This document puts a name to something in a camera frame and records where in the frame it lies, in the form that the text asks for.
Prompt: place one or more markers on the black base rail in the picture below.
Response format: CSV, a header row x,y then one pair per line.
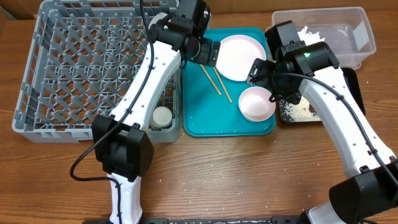
x,y
274,220

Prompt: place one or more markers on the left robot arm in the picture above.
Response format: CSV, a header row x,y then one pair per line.
x,y
121,142

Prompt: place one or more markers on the white napkin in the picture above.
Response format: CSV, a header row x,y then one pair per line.
x,y
308,37

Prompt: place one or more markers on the grey-white bowl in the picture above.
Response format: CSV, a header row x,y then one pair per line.
x,y
159,21

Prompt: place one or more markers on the wooden chopstick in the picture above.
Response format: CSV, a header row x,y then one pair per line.
x,y
210,79
222,84

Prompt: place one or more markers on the grey dishwasher rack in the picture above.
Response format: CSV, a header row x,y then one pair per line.
x,y
83,58

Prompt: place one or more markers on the pink round plate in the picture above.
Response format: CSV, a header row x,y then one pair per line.
x,y
237,55

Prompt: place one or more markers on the black food waste tray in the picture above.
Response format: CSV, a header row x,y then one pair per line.
x,y
352,82

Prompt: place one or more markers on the white paper cup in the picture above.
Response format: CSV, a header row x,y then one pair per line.
x,y
161,118

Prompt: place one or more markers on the pile of rice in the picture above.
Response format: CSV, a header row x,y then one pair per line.
x,y
290,113

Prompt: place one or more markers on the pink bowl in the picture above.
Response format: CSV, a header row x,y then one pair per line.
x,y
254,104

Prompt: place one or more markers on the brown food scrap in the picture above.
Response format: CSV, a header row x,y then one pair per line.
x,y
311,109

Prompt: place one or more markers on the left wooden chopstick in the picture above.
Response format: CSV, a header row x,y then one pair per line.
x,y
210,79

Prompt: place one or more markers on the right wooden chopstick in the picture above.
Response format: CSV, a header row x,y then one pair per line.
x,y
222,84

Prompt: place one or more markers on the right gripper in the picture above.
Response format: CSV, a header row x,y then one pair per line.
x,y
258,72

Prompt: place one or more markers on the teal plastic tray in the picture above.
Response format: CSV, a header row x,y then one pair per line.
x,y
205,113

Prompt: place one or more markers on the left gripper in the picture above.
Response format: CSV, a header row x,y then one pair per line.
x,y
208,54

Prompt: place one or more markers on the clear plastic bin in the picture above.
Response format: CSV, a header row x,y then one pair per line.
x,y
346,30

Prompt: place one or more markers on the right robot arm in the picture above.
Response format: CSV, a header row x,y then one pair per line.
x,y
297,70

